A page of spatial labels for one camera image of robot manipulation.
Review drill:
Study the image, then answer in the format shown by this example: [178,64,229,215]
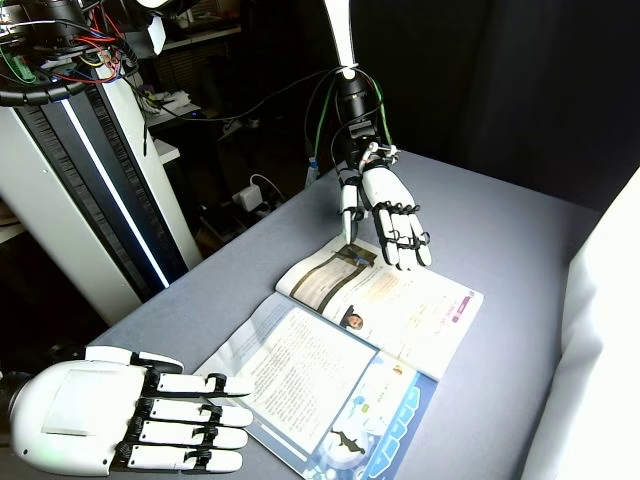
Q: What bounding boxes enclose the white power adapter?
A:
[231,183,269,212]

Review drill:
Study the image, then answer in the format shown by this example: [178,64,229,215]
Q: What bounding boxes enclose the green cable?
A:
[312,79,336,162]
[367,72,397,149]

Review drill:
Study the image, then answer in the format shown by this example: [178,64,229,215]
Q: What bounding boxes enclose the white panel board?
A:
[518,167,640,480]

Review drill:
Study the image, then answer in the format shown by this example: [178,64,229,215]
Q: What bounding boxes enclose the black curtain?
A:
[348,0,640,214]

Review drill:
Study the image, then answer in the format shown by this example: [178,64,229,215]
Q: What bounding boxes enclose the white side desk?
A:
[149,136,182,167]

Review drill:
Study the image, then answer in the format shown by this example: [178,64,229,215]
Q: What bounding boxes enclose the white robot body column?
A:
[0,64,204,327]

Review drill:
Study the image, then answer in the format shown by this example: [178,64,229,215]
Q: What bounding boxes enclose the grey table cloth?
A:
[84,147,601,480]

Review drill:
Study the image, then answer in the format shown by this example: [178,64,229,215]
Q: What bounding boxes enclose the black motor with coloured wires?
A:
[0,0,151,84]

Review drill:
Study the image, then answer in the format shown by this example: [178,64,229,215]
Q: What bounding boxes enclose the long black cable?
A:
[119,67,346,125]

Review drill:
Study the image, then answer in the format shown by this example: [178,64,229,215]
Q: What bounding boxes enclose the open illustrated book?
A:
[193,238,485,480]

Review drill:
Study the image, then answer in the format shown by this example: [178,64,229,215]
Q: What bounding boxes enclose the black corrugated cable conduit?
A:
[0,32,142,107]

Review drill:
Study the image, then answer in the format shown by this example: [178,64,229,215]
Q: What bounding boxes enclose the white adapter cable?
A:
[248,172,289,207]

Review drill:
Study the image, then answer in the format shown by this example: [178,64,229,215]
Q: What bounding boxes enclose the white paper tag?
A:
[146,14,168,56]

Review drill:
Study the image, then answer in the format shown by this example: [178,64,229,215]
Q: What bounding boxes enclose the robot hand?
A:
[337,164,434,272]
[7,344,256,477]

